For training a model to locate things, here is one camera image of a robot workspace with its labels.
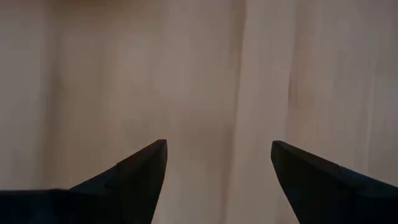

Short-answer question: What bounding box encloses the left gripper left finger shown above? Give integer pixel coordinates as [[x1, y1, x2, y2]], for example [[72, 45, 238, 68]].
[[68, 139, 169, 224]]

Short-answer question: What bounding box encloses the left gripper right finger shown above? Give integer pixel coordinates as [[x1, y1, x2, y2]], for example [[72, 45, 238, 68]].
[[270, 140, 398, 224]]

